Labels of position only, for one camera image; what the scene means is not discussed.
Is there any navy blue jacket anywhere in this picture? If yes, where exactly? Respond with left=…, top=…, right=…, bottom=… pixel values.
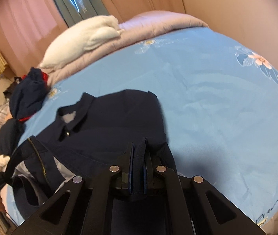
left=4, top=89, right=179, bottom=235

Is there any navy and red clothes pile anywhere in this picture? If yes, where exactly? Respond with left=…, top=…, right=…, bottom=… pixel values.
left=9, top=67, right=49, bottom=121

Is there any dark navy folded garment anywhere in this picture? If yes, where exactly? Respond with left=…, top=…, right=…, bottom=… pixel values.
left=0, top=118, right=25, bottom=156

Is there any black garment on blanket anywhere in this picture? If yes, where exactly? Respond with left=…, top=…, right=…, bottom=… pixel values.
left=3, top=77, right=23, bottom=99

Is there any light blue floral bedsheet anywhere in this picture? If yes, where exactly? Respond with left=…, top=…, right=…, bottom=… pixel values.
left=5, top=26, right=278, bottom=228

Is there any white pillow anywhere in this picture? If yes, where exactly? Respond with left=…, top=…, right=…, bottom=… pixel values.
left=39, top=15, right=123, bottom=70

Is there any lilac folded quilt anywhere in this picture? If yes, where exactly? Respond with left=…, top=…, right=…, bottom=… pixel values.
left=43, top=11, right=209, bottom=87

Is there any pink curtain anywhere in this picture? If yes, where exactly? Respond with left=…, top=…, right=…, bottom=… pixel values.
left=0, top=0, right=185, bottom=76

